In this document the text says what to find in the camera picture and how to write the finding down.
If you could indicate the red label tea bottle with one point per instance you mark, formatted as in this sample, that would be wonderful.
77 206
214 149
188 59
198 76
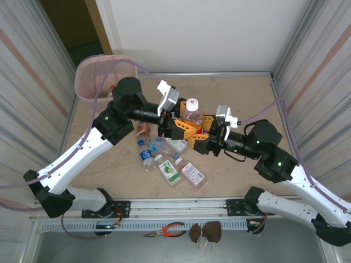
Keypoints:
192 113

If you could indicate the red white label bottle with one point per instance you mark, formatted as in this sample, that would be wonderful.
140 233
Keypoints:
111 89

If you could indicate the green white label bottle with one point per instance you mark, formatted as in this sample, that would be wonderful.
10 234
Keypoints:
178 145

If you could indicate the clear bottle colourful blue label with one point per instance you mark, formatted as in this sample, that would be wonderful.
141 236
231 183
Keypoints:
157 143

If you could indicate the pink label juice bottle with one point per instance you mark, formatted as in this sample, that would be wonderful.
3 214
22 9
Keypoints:
192 173

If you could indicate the brown coffee drink bottle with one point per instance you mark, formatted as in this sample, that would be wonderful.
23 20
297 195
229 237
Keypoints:
144 130

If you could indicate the blue label bottle blue cap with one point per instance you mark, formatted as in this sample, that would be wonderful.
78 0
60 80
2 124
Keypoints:
145 156

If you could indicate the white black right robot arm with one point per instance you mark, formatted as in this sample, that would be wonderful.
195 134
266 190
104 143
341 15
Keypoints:
310 189

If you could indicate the pink waste bin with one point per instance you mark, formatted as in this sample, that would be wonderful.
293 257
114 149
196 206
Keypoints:
82 93

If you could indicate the lime picture label bottle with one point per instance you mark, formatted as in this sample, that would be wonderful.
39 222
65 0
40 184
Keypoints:
167 170

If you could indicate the black right controller box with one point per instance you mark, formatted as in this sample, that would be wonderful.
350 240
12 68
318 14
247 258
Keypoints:
256 226

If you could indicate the black controller box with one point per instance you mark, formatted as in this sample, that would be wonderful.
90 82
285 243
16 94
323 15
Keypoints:
105 228
256 226

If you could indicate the black left controller box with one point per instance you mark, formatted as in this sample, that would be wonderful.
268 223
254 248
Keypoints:
105 228

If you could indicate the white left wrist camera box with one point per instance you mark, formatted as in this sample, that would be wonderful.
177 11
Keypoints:
167 94

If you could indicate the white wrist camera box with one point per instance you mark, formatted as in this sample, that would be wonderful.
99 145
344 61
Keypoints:
223 113
167 94

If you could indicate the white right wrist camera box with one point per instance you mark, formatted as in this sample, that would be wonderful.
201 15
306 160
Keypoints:
223 113

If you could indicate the aluminium table edge rail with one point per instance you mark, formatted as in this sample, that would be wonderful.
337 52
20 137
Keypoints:
219 74

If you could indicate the aluminium mounting rail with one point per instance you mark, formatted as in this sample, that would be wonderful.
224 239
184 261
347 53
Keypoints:
178 208

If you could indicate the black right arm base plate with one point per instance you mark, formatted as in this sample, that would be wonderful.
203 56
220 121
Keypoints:
233 205

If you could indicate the wooden door frame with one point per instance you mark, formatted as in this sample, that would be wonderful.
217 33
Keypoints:
97 19

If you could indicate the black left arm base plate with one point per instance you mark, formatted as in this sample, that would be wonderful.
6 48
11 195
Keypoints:
122 208

